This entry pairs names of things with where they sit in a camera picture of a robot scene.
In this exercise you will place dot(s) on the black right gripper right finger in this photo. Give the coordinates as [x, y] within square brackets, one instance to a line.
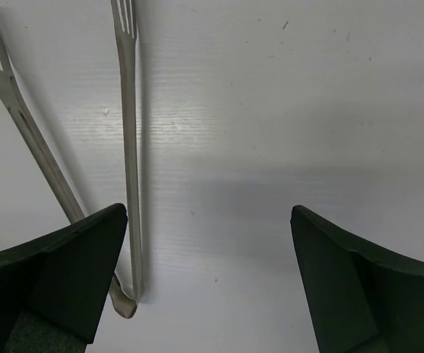
[361, 296]

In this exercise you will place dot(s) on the stainless steel serving tongs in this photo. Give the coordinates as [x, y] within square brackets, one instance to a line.
[125, 27]

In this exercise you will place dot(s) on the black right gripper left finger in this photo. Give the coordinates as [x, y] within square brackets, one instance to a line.
[53, 288]

